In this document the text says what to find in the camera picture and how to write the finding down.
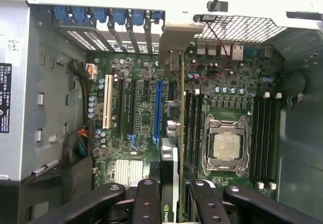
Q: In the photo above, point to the silver chipset heatsink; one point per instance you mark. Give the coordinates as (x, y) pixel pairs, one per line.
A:
(128, 171)

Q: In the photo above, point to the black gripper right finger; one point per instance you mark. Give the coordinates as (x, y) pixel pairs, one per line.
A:
(209, 209)

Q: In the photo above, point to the white expansion slot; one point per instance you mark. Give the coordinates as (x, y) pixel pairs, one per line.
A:
(107, 103)

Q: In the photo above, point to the green RAM stick in slot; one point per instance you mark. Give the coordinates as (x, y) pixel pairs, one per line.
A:
(188, 123)

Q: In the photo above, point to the blue expansion slot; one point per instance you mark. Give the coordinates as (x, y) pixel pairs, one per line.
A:
(158, 108)

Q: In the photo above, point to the CPU socket with CPU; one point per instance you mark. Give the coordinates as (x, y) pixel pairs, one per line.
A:
(227, 143)

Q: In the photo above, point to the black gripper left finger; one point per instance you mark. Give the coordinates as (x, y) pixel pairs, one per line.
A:
(147, 203)

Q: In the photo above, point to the green motherboard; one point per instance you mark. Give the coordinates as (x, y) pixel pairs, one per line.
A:
(141, 103)

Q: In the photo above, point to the black open PC case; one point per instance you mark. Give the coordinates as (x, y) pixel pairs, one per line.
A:
(297, 145)

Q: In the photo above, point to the grey power supply unit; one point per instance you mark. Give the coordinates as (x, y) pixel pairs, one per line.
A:
(50, 108)

